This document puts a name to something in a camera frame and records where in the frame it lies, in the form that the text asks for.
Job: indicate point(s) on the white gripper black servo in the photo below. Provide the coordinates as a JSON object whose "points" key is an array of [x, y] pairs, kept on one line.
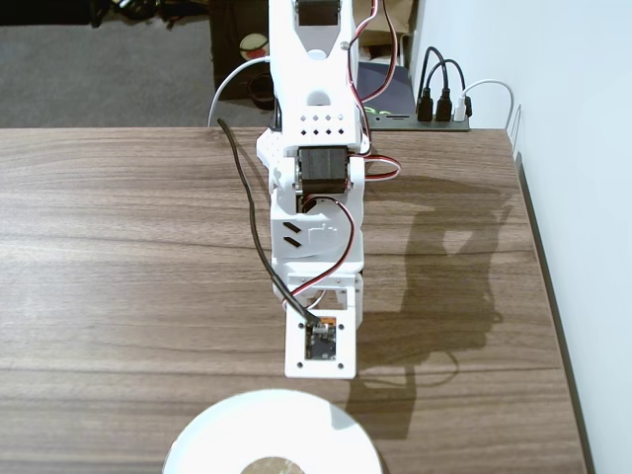
{"points": [[359, 291]]}

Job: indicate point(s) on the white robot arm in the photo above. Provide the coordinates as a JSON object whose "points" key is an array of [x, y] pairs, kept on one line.
{"points": [[316, 74]]}

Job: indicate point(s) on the white round plate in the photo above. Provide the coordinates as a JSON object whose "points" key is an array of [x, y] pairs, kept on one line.
{"points": [[222, 434]]}

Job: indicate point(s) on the black usb hub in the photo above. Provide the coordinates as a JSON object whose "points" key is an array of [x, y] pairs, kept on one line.
{"points": [[395, 126]]}

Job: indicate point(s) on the black tape roll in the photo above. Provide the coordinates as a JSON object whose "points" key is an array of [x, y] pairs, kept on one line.
{"points": [[253, 91]]}

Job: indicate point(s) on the dark navy box green print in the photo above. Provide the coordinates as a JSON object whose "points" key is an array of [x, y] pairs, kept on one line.
{"points": [[400, 89]]}

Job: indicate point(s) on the round red cream sticker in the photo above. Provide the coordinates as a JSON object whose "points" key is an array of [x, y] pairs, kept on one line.
{"points": [[253, 47]]}

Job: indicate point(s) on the black cabinet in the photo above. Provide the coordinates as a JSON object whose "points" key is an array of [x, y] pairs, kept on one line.
{"points": [[227, 49]]}

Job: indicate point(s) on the beige cardboard box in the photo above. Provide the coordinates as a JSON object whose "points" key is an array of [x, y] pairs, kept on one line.
{"points": [[375, 49]]}

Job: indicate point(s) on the wrist camera on white mount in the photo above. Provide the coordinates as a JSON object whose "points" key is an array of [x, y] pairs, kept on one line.
{"points": [[296, 365]]}

